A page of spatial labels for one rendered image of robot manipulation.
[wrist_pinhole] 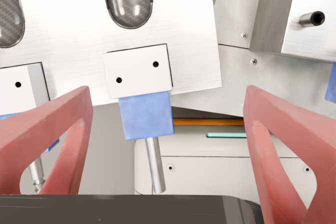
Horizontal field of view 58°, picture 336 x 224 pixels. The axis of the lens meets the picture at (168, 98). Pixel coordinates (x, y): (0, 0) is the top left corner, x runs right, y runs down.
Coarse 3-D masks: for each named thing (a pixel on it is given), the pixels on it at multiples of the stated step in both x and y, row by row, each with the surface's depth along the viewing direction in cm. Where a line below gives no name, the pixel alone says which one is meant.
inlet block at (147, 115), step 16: (144, 48) 23; (160, 48) 23; (112, 64) 23; (128, 64) 23; (144, 64) 23; (160, 64) 23; (112, 80) 24; (128, 80) 24; (144, 80) 24; (160, 80) 24; (112, 96) 24; (128, 96) 25; (144, 96) 25; (160, 96) 25; (128, 112) 25; (144, 112) 25; (160, 112) 25; (128, 128) 26; (144, 128) 26; (160, 128) 26; (160, 160) 27; (160, 176) 27; (160, 192) 27
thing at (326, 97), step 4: (332, 68) 24; (332, 72) 24; (332, 76) 24; (332, 80) 23; (328, 84) 24; (332, 84) 23; (328, 88) 24; (332, 88) 23; (328, 92) 24; (332, 92) 23; (324, 96) 24; (328, 96) 24; (332, 96) 23; (328, 100) 24; (332, 100) 23
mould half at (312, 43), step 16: (272, 0) 26; (288, 0) 22; (304, 0) 22; (320, 0) 22; (256, 16) 30; (272, 16) 25; (288, 16) 22; (256, 32) 29; (272, 32) 25; (288, 32) 22; (304, 32) 22; (320, 32) 22; (256, 48) 29; (272, 48) 24; (288, 48) 22; (304, 48) 22; (320, 48) 22
